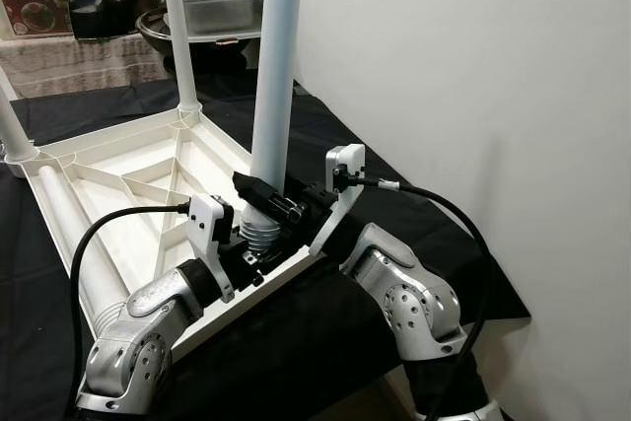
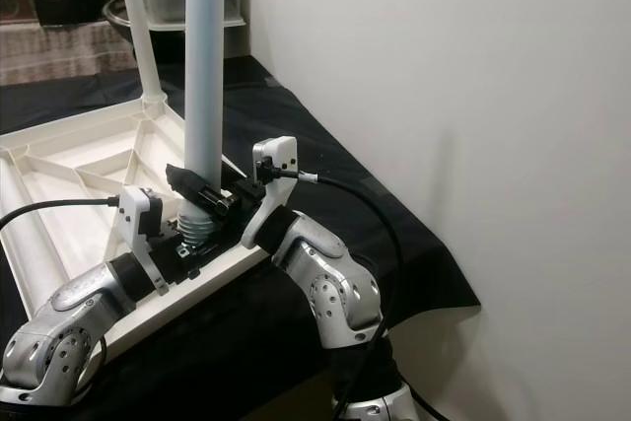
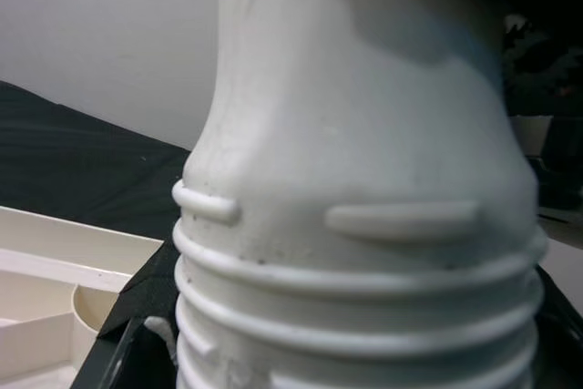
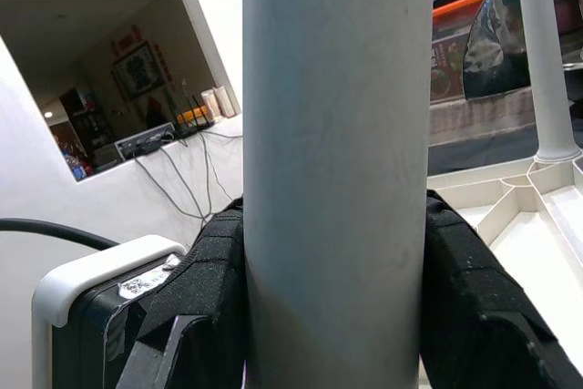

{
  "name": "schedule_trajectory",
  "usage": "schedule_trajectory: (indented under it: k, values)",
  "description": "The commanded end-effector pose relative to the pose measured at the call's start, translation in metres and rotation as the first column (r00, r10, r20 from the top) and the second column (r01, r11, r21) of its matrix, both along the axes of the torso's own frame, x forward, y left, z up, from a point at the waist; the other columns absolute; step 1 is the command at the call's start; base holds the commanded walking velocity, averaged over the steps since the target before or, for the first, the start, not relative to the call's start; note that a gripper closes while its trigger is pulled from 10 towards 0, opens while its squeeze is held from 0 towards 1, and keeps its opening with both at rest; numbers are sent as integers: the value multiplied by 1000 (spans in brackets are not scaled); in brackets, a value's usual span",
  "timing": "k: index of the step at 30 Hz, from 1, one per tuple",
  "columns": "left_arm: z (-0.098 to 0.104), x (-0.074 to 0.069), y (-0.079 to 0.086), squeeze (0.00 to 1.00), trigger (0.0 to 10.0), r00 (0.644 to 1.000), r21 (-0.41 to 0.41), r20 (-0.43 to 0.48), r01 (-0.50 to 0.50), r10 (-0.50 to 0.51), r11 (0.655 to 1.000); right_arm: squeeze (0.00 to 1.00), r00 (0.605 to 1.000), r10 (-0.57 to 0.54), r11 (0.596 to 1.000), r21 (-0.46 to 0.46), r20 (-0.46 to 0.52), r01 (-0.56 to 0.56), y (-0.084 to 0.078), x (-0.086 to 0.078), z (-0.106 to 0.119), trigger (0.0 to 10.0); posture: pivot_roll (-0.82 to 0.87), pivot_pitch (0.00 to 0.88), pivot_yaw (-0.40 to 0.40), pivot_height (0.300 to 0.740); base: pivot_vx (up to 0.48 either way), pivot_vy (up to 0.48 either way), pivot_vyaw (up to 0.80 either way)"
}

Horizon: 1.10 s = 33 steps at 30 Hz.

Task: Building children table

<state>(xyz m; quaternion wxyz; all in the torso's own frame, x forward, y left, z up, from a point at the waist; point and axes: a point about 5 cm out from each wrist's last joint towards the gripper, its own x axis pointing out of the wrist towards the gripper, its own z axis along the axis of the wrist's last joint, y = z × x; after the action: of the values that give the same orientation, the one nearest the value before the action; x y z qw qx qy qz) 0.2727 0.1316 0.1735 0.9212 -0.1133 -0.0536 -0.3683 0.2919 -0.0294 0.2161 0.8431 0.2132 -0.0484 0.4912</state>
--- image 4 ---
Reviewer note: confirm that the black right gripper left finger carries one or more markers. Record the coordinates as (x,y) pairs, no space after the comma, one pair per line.
(200,298)

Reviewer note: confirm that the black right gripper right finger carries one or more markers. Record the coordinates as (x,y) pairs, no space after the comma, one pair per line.
(478,307)

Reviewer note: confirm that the cream plastic table top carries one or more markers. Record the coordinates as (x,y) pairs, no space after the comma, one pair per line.
(524,248)

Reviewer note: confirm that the white plastic table leg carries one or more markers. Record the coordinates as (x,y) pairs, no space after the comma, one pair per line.
(544,65)
(337,134)

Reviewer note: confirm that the black table cloth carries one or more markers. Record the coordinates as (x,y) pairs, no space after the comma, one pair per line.
(478,152)

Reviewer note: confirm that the grey electronic box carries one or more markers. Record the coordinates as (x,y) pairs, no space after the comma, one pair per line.
(146,140)

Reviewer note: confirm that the black wifi router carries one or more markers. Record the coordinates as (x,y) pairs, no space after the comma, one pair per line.
(193,127)

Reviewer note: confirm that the yellow box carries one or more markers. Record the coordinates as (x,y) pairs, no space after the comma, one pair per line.
(195,115)

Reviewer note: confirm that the patterned beige cloth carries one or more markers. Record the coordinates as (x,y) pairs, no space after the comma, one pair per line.
(483,113)

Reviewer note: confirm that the white plastic container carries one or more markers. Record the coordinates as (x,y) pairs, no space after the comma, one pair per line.
(225,101)
(210,104)

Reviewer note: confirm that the framed picture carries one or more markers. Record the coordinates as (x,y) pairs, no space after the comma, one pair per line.
(139,69)

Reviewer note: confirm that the black bag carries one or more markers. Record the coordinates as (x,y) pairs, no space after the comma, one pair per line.
(496,47)

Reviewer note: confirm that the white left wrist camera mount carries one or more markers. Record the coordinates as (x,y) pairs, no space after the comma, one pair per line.
(82,307)

